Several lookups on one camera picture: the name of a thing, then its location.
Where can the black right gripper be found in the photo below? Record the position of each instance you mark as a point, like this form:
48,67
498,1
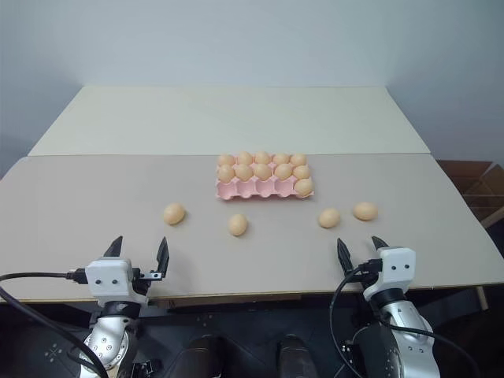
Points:
366,273

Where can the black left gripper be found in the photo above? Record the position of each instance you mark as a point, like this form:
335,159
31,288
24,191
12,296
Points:
141,284

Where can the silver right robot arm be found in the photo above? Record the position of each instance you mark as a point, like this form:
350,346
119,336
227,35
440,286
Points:
409,319

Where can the pink egg tray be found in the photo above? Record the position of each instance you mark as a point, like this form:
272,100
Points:
252,191

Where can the beige egg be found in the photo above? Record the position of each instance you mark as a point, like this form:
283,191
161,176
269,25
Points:
226,173
298,159
262,171
301,172
243,172
283,171
329,218
281,159
238,224
262,157
245,158
174,213
304,187
365,211
226,159

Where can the dark rounded shape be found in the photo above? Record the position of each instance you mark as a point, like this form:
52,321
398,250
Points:
201,356
295,356

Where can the brown cardboard box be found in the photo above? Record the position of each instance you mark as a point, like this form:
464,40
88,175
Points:
468,185

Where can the wooden table leg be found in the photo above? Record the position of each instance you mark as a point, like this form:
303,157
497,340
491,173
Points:
482,299

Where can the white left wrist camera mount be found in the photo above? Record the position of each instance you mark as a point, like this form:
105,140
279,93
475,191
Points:
108,275

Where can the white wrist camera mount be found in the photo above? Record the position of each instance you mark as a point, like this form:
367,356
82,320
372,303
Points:
397,267
108,275

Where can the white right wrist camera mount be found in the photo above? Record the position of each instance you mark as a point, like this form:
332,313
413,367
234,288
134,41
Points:
397,267

